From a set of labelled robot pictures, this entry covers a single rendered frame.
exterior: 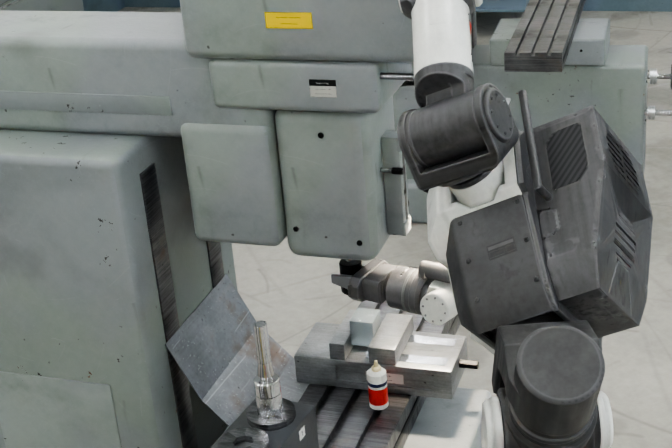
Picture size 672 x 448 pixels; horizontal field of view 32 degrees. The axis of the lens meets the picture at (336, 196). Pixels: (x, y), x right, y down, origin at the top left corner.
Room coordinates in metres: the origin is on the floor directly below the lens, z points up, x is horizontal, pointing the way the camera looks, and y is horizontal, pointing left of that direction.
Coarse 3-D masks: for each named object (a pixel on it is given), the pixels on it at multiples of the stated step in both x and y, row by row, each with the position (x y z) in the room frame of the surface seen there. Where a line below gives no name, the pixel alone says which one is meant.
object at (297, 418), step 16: (288, 400) 1.85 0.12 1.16; (240, 416) 1.83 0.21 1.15; (256, 416) 1.81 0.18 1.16; (288, 416) 1.80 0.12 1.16; (304, 416) 1.81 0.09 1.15; (224, 432) 1.78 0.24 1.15; (240, 432) 1.76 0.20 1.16; (256, 432) 1.76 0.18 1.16; (272, 432) 1.77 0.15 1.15; (288, 432) 1.77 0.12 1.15; (304, 432) 1.80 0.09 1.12
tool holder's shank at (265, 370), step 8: (256, 328) 1.81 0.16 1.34; (264, 328) 1.81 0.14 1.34; (256, 336) 1.81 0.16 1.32; (264, 336) 1.81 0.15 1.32; (256, 344) 1.81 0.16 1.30; (264, 344) 1.81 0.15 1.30; (264, 352) 1.81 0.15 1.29; (264, 360) 1.81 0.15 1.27; (264, 368) 1.81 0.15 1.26; (272, 368) 1.81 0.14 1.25; (264, 376) 1.80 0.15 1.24; (272, 376) 1.82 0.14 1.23
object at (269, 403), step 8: (280, 384) 1.82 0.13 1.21; (256, 392) 1.81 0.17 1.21; (264, 392) 1.80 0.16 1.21; (272, 392) 1.80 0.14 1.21; (280, 392) 1.81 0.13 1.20; (256, 400) 1.81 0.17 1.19; (264, 400) 1.80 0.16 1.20; (272, 400) 1.80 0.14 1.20; (280, 400) 1.81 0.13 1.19; (264, 408) 1.80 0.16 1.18; (272, 408) 1.80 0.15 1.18; (280, 408) 1.81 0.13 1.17; (264, 416) 1.80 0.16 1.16; (272, 416) 1.80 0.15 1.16
